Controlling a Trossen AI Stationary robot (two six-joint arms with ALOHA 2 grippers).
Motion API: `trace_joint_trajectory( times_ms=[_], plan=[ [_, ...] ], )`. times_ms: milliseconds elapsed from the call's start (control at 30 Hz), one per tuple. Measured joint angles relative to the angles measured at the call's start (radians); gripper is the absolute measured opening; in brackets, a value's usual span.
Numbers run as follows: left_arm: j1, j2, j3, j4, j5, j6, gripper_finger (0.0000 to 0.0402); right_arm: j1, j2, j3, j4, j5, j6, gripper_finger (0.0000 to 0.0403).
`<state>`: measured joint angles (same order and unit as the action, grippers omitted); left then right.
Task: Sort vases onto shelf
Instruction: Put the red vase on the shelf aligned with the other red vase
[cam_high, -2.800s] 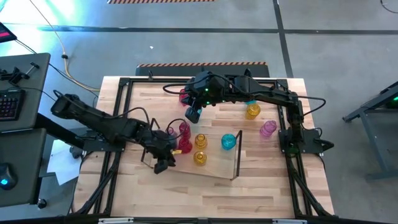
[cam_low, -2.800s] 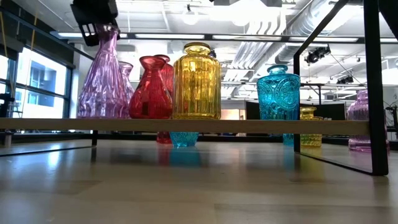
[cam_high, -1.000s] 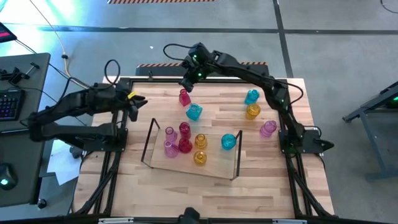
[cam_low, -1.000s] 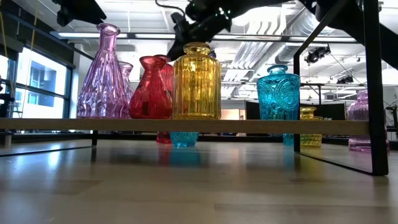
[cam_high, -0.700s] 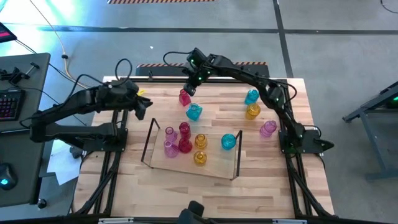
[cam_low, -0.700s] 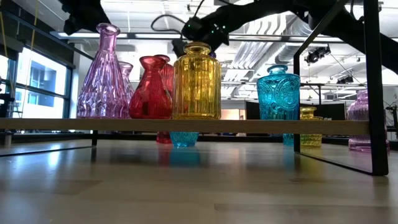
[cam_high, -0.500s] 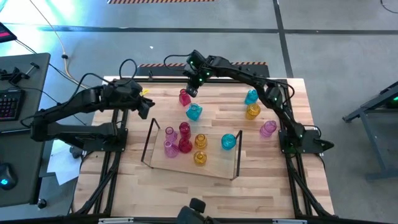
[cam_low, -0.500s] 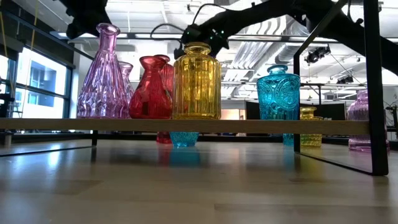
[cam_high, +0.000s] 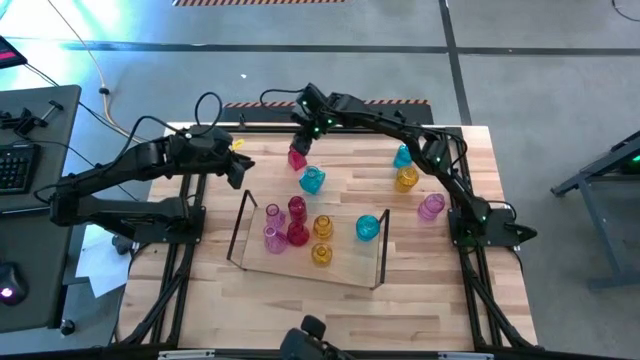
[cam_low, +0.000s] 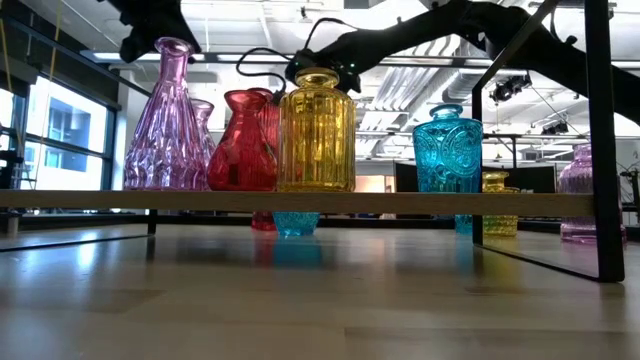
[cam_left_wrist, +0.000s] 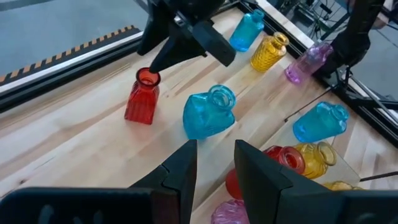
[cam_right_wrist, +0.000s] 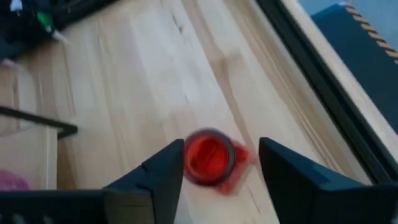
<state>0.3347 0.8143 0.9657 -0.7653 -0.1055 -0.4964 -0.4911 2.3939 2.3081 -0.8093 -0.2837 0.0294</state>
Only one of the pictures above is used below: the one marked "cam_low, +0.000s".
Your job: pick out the red ribbed cylinder glass vase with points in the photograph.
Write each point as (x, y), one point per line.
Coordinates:
(270, 120)

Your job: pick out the wooden shelf with black frame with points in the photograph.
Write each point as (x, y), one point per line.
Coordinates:
(300, 202)

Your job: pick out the tall yellow ribbed glass vase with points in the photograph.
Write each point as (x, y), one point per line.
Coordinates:
(316, 140)

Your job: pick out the blue square patterned glass vase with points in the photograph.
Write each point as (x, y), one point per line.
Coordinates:
(296, 224)

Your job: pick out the wide purple ribbed glass jar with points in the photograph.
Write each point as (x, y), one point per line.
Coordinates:
(575, 180)

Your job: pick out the black ceiling spotlight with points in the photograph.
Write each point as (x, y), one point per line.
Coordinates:
(510, 87)
(555, 129)

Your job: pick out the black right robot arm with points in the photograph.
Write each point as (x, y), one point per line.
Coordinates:
(500, 25)

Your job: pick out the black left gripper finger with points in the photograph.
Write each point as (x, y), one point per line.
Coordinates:
(145, 37)
(189, 40)

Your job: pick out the large blue embossed glass vase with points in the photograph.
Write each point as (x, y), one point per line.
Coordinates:
(447, 150)

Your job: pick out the large window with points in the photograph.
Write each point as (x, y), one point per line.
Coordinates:
(65, 125)

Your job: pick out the red flared cone glass vase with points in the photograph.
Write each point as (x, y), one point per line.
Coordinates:
(242, 155)

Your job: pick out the tall purple faceted glass vase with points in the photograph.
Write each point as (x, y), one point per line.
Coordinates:
(167, 130)

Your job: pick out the purple dimpled flared glass vase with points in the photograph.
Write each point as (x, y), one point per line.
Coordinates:
(204, 125)

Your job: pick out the yellow honeycomb glass vase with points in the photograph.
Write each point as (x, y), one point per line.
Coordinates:
(500, 225)

